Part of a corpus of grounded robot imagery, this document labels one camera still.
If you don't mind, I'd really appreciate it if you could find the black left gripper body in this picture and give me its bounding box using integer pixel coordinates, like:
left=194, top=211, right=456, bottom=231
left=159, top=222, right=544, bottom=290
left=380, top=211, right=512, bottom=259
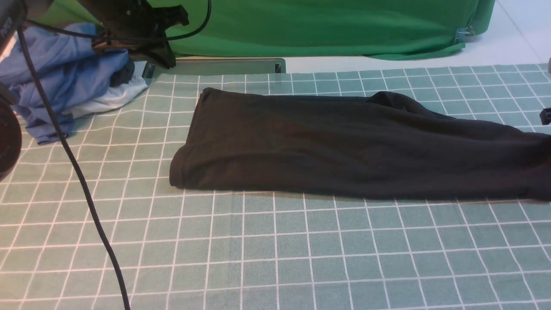
left=79, top=0, right=189, bottom=48

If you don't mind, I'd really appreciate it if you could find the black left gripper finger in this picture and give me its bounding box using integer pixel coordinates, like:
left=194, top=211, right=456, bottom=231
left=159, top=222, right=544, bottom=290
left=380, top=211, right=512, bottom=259
left=129, top=42, right=176, bottom=69

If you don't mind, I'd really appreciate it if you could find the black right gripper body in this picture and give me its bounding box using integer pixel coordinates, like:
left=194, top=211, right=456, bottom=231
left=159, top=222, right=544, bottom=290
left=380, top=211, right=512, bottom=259
left=540, top=108, right=551, bottom=126

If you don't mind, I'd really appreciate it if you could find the dark gray long-sleeve top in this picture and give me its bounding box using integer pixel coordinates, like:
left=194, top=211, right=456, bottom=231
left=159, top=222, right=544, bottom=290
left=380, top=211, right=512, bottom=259
left=169, top=88, right=551, bottom=202

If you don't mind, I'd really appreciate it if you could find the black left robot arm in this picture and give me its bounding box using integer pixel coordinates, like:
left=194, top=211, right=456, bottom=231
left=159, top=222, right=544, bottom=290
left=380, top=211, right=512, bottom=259
left=1, top=0, right=189, bottom=179

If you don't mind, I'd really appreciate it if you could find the gray metal tray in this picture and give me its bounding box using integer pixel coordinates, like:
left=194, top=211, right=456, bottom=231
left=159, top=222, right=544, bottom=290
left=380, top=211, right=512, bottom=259
left=142, top=58, right=287, bottom=79

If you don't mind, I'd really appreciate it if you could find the blue crumpled garment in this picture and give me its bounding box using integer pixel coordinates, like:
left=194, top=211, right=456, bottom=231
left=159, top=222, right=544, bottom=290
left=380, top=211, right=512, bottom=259
left=0, top=26, right=130, bottom=145

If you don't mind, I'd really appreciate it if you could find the metal binder clip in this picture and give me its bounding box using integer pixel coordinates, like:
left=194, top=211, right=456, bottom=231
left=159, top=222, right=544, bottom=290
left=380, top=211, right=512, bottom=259
left=453, top=26, right=476, bottom=44

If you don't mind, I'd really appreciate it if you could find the green backdrop cloth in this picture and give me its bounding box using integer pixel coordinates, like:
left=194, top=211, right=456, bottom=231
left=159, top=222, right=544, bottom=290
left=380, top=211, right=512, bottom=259
left=30, top=0, right=495, bottom=61

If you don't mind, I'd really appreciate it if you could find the green checkered tablecloth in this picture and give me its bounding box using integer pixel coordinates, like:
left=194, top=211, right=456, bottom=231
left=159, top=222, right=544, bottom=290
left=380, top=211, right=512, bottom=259
left=0, top=64, right=551, bottom=310

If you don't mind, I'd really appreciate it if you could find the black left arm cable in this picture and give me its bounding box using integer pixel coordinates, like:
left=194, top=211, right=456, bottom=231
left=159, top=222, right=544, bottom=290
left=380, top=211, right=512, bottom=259
left=16, top=0, right=212, bottom=310

